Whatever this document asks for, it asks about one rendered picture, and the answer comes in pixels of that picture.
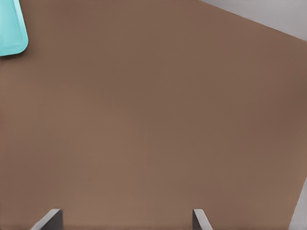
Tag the turquoise tray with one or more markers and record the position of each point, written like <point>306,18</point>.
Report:
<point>12,28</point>

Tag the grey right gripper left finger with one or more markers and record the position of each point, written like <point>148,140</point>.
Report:
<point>50,221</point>

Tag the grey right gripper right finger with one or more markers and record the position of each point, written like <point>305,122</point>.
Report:
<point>201,221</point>

